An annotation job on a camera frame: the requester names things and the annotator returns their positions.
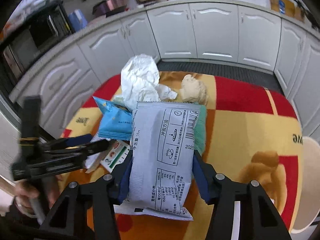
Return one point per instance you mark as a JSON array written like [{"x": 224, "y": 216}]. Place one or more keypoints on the crumpled white paper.
[{"x": 139, "y": 80}]

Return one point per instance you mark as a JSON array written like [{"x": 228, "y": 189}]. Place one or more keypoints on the metal pot on counter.
[{"x": 109, "y": 8}]

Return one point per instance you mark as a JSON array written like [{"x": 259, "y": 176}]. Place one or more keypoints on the dark floor mat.
[{"x": 254, "y": 77}]

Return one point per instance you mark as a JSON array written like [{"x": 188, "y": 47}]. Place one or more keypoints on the white round stool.
[{"x": 309, "y": 198}]

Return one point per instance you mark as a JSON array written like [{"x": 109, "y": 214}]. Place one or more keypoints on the red yellow patterned tablecloth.
[{"x": 252, "y": 133}]

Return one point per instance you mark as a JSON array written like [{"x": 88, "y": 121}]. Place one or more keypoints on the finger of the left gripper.
[
  {"x": 70, "y": 142},
  {"x": 83, "y": 150}
]

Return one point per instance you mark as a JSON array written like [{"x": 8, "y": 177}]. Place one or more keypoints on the white wrapper under sachet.
[{"x": 93, "y": 161}]

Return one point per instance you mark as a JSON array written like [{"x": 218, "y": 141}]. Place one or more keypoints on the blue box on counter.
[{"x": 77, "y": 20}]

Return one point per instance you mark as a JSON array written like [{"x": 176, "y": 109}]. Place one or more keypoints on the crumpled beige tissue ball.
[{"x": 193, "y": 90}]

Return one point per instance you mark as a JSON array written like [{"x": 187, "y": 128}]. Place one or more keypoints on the blue snack packet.
[{"x": 116, "y": 122}]

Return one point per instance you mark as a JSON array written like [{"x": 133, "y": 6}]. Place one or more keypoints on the white kitchen cabinets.
[{"x": 222, "y": 31}]

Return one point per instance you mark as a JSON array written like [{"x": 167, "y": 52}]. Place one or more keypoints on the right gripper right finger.
[{"x": 204, "y": 175}]

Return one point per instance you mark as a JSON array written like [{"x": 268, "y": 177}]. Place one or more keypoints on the green cloth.
[{"x": 200, "y": 131}]

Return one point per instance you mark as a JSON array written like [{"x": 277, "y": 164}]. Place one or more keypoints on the grey-white snack packet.
[{"x": 163, "y": 148}]

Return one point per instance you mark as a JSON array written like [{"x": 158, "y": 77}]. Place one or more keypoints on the small red green sachet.
[{"x": 115, "y": 155}]

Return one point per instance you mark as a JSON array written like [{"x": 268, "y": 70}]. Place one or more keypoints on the person's left hand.
[{"x": 24, "y": 192}]

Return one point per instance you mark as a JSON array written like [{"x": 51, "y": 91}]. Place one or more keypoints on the black microwave oven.
[{"x": 41, "y": 31}]

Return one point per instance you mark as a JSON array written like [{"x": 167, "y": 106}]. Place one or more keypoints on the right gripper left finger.
[{"x": 119, "y": 189}]

